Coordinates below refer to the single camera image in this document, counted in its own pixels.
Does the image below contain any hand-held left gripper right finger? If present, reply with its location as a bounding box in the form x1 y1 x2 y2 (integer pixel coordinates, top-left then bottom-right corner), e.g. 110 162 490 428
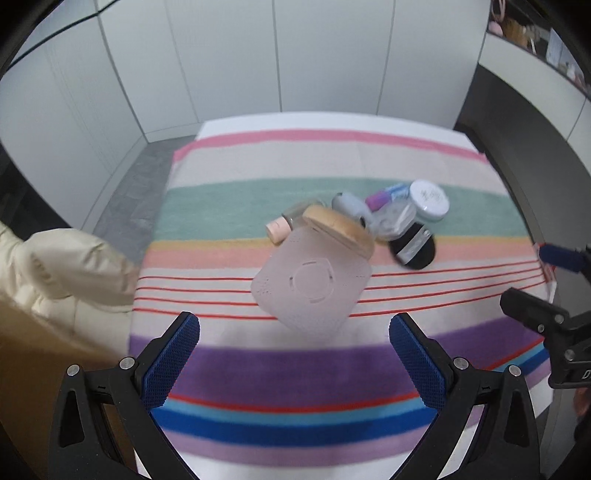
389 313 543 480

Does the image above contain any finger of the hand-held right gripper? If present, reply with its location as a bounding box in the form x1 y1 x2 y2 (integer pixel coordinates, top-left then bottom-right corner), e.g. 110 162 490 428
538 243 591 274
500 287 571 334

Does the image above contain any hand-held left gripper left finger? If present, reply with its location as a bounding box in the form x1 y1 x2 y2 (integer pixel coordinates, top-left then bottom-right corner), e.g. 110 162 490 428
48 311 201 480

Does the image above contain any black powder puff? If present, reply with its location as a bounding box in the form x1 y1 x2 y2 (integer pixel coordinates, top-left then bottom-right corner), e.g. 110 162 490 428
388 222 435 271

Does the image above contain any frosted jar with wooden lid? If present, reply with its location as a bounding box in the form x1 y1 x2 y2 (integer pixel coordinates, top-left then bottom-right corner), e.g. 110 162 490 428
250 205 376 343

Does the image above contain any clear plastic case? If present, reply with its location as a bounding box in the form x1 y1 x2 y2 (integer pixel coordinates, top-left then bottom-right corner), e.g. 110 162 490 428
369 202 417 241

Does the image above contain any white round cream jar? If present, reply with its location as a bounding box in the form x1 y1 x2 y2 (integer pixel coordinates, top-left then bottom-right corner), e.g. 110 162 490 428
409 179 450 223

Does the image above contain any brown cardboard box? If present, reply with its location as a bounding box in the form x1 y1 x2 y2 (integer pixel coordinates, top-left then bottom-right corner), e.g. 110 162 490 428
0 299 139 480

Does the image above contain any clear bottle with pink cap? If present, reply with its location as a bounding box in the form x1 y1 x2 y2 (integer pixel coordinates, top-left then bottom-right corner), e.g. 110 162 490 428
265 199 326 243

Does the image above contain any striped colourful blanket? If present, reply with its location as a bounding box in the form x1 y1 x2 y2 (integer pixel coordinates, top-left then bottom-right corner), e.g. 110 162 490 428
129 130 555 467

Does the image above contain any small white grey device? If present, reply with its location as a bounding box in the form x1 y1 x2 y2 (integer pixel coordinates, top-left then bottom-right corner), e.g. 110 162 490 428
331 191 372 229

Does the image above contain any purple capped small tube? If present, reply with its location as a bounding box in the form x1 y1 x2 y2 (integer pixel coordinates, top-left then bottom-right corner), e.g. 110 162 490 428
366 182 411 209

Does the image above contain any pink ornament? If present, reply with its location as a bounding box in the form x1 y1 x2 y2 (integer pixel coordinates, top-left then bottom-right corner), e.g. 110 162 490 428
488 0 506 35

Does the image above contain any striped tablecloth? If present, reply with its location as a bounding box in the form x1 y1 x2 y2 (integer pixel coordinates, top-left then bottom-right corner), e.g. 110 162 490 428
129 111 561 480

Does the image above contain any white wall shelf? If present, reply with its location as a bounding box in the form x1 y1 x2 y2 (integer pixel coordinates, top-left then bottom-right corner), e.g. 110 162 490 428
478 0 591 153

